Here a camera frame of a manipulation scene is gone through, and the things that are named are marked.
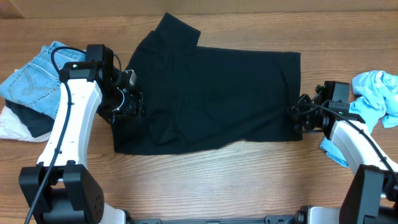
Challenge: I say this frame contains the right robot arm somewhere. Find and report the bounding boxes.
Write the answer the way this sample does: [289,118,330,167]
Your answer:
[287,95,397,224]

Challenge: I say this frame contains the folded white garment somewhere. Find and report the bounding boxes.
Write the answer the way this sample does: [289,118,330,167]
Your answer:
[1,106,51,142]

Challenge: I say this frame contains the folded blue jeans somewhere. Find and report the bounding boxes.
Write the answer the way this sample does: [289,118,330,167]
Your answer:
[1,41,85,119]

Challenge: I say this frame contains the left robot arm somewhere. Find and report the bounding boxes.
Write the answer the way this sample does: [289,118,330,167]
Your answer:
[19,61,143,223]

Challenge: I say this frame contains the light blue garment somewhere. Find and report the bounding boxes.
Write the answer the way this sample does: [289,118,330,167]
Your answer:
[320,70,397,173]

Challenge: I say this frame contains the folded dark garment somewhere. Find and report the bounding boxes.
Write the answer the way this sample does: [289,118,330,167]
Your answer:
[6,100,55,138]

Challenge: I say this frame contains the black t-shirt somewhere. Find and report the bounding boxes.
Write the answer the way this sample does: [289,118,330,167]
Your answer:
[111,14,302,155]

